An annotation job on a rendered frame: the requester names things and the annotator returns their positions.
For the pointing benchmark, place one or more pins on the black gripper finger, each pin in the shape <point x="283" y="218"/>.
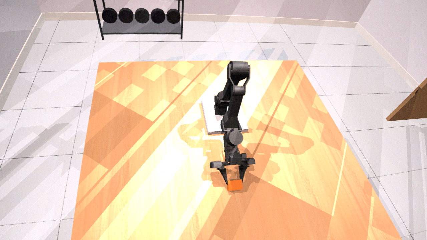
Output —
<point x="242" y="171"/>
<point x="224" y="174"/>

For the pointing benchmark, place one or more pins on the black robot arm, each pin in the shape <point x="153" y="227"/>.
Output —
<point x="231" y="97"/>

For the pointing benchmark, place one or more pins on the orange block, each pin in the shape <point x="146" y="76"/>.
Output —
<point x="234" y="184"/>

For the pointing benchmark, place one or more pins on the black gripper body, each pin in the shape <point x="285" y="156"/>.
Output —
<point x="219" y="164"/>

